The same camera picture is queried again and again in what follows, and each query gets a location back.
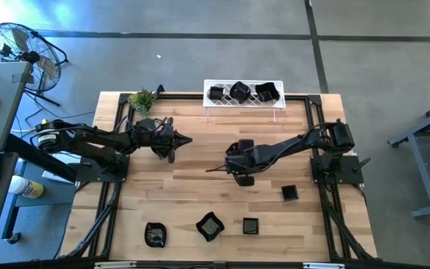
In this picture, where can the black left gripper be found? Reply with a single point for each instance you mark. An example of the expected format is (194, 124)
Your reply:
(151, 138)

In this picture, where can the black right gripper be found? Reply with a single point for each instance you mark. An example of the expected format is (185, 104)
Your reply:
(243, 162)

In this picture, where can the small black square pot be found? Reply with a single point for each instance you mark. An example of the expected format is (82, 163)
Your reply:
(215, 93)

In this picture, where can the leaf-shaped black plate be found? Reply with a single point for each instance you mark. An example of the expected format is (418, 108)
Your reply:
(155, 235)

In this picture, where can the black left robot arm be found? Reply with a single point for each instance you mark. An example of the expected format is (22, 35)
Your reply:
(88, 140)

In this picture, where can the green succulent plant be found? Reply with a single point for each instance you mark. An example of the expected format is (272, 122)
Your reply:
(142, 101)

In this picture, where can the black clamp lever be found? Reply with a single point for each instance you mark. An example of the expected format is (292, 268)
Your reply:
(362, 163)

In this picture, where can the white paper sheet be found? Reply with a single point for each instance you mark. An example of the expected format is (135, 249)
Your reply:
(56, 176)

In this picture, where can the black diagonal support beam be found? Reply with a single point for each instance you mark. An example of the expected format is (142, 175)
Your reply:
(39, 160)

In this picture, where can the white yellow spray can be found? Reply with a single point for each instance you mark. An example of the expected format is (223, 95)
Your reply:
(24, 187)

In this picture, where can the black metal floor fan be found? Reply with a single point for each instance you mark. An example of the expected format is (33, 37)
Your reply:
(32, 57)

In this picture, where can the grey metal cart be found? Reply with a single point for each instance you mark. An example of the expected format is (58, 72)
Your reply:
(422, 172)

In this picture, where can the black caster wheel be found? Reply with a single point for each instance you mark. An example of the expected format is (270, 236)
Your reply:
(13, 238)

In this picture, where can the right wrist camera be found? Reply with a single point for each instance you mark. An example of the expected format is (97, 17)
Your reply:
(245, 145)

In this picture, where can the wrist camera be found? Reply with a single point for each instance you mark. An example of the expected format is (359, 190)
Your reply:
(166, 124)
(245, 145)

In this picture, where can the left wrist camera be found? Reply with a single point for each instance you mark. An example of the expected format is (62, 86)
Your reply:
(166, 124)

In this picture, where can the black aluminium table frame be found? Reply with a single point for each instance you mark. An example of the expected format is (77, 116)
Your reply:
(181, 96)

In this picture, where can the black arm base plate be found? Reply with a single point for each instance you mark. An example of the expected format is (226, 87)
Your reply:
(88, 175)
(343, 176)

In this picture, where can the silver metal bracket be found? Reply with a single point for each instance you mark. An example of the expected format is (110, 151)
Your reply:
(323, 265)
(116, 265)

